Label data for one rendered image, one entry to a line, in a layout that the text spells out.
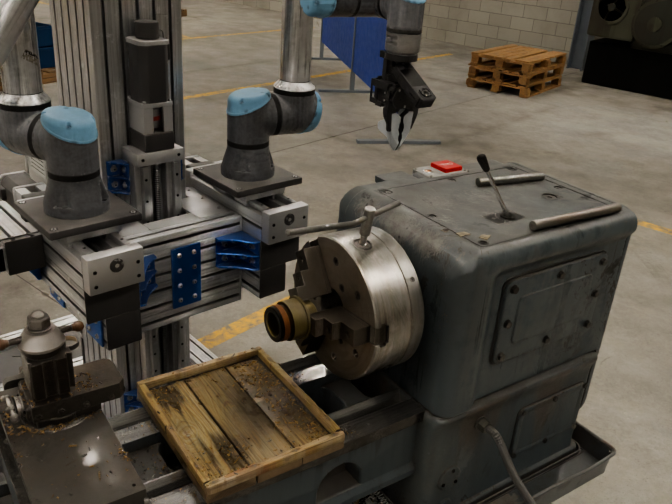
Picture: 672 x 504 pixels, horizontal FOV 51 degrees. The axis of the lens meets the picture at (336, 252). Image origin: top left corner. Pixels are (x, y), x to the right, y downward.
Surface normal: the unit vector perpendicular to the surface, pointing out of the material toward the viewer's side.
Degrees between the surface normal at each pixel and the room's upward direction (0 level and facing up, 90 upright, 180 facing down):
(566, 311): 90
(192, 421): 0
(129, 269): 90
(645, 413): 0
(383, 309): 65
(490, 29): 90
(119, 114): 90
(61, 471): 0
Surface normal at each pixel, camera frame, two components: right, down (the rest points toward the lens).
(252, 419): 0.07, -0.90
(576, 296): 0.56, 0.39
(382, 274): 0.41, -0.43
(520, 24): -0.65, 0.29
